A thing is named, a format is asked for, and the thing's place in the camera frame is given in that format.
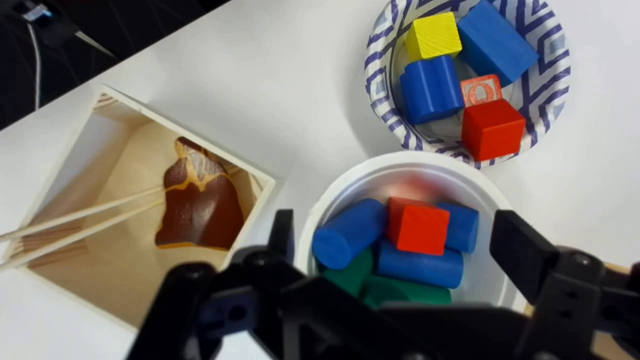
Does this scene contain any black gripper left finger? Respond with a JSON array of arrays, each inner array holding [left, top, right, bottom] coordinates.
[[127, 207, 317, 360]]

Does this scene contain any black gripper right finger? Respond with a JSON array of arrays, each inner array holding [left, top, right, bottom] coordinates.
[[491, 207, 640, 360]]

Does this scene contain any brown giraffe pattern toy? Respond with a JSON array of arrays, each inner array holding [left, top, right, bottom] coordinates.
[[152, 133, 247, 251]]

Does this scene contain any red wooden cube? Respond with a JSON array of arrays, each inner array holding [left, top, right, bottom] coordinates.
[[384, 196, 453, 257], [461, 96, 528, 164]]

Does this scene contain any open wooden box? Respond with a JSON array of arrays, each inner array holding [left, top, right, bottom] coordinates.
[[0, 83, 281, 332]]

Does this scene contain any white plastic bowl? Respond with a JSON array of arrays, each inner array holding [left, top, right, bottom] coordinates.
[[296, 149, 528, 315]]

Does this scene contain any blue patterned paper bowl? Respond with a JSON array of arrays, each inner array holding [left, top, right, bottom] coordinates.
[[363, 0, 574, 169]]

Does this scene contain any wooden chopstick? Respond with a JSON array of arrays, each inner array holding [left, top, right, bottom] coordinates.
[[0, 184, 173, 243], [0, 194, 171, 271]]

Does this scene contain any green wooden block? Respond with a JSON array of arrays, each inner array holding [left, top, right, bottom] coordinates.
[[359, 273, 456, 310], [318, 245, 376, 299]]

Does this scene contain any red letter block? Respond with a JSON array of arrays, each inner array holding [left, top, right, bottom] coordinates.
[[458, 71, 504, 108]]

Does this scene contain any blue bridge shaped block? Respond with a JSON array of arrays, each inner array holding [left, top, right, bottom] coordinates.
[[397, 54, 466, 125]]

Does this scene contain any blue rectangular wooden block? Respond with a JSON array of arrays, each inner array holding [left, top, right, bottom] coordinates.
[[456, 0, 542, 85]]

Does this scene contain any yellow wooden cube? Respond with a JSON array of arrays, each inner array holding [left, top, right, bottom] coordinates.
[[404, 10, 464, 61]]

